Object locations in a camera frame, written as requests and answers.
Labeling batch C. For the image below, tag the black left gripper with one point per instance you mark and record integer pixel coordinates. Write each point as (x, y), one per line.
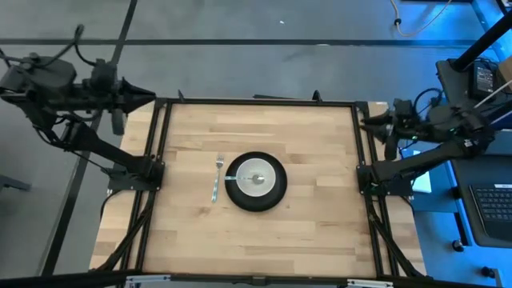
(104, 97)

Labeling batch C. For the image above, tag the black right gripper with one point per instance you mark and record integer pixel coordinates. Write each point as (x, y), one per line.
(406, 127)

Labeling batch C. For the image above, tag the silver fork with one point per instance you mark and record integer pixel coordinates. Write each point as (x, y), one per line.
(217, 184)

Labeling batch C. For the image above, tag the silver spoon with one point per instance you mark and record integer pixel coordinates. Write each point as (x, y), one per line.
(258, 178)

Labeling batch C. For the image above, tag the white bowl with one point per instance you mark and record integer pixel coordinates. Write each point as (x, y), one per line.
(260, 190)

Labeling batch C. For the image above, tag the black round plate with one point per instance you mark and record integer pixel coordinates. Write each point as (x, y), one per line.
(256, 203)

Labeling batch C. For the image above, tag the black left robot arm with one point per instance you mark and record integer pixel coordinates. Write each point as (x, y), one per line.
(100, 146)

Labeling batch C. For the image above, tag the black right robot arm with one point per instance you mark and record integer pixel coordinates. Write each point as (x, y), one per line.
(420, 160)

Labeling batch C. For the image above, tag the white paper sheet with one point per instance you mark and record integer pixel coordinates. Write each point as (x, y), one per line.
(423, 182)

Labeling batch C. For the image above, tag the black power supply box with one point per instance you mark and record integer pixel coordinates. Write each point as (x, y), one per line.
(484, 82)

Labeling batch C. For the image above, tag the cardboard box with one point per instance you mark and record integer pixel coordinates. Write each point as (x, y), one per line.
(506, 74)

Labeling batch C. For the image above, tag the laptop keyboard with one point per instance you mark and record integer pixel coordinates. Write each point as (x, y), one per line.
(494, 208)

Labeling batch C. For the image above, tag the black caster wheel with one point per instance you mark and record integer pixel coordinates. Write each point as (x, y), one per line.
(458, 245)
(488, 272)

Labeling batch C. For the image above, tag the grey furniture foot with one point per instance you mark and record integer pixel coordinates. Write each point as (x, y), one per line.
(14, 184)

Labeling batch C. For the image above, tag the black aluminium table frame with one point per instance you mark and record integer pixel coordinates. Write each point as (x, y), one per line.
(260, 102)

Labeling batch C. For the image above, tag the black diagonal post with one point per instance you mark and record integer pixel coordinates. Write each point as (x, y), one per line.
(484, 40)

